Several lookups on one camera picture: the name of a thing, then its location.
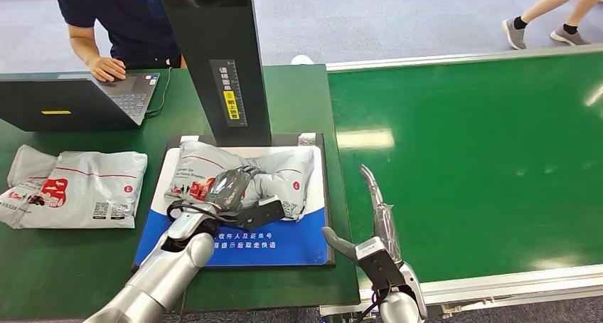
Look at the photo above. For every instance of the white blue instruction sign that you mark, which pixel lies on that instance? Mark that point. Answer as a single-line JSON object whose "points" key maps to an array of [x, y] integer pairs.
{"points": [[292, 245]]}

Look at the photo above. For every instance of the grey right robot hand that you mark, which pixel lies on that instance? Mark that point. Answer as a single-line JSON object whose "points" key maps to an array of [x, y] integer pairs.
{"points": [[386, 226]]}

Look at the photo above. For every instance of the black scanner machine pillar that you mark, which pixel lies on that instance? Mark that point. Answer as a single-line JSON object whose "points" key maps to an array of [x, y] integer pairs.
{"points": [[212, 28]]}

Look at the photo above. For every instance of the aluminium conveyor rail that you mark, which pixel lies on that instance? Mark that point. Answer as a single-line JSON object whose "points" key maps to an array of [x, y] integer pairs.
{"points": [[518, 283], [447, 58]]}

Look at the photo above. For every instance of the person's right forearm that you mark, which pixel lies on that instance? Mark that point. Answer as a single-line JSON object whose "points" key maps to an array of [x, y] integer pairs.
{"points": [[85, 45]]}

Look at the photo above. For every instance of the small crumpled grey courier bag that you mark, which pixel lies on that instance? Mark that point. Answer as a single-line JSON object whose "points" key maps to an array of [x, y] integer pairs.
{"points": [[28, 165]]}

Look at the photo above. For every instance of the person's right hand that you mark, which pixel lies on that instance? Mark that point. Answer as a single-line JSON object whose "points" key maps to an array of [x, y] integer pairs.
{"points": [[107, 68]]}

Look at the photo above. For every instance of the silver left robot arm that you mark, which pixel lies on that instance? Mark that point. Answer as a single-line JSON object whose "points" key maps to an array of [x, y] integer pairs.
{"points": [[169, 269]]}

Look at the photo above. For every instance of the grey courier bag red logo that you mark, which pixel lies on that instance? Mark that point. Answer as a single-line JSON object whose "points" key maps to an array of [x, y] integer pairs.
{"points": [[282, 175]]}

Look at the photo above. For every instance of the grey ruler label strip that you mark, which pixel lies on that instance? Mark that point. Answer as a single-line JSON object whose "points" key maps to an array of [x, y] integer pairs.
{"points": [[237, 75]]}

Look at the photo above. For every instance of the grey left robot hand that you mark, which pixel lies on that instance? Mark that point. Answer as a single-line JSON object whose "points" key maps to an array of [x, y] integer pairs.
{"points": [[231, 189]]}

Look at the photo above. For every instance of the small white round object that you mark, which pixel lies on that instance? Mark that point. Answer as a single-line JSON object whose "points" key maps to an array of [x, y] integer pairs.
{"points": [[302, 59]]}

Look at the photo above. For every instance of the person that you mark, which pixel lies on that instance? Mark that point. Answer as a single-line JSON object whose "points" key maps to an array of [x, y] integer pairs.
{"points": [[551, 2], [127, 14]]}

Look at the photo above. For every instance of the grey courier bag QR codes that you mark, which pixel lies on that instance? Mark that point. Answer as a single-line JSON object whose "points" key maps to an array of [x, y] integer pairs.
{"points": [[94, 184]]}

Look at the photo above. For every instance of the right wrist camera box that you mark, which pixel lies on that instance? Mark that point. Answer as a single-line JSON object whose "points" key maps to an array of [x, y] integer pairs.
{"points": [[381, 266]]}

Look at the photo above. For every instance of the dark grey open laptop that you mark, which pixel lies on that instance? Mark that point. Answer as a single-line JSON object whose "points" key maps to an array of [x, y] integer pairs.
{"points": [[56, 104]]}

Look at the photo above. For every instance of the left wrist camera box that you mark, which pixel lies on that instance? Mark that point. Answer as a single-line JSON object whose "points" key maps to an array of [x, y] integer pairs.
{"points": [[264, 212]]}

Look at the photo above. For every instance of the black machine base plate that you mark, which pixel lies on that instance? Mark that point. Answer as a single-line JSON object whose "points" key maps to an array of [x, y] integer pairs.
{"points": [[330, 193]]}

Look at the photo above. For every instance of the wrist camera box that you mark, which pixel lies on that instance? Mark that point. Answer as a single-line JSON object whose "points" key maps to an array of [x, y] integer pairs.
{"points": [[381, 266], [264, 212]]}

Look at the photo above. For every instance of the yellow pillar warning sticker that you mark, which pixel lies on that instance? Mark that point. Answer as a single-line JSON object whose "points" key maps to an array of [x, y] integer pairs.
{"points": [[231, 105]]}

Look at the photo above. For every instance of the green conveyor belt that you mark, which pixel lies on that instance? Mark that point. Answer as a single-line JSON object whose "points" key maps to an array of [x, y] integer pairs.
{"points": [[471, 146]]}

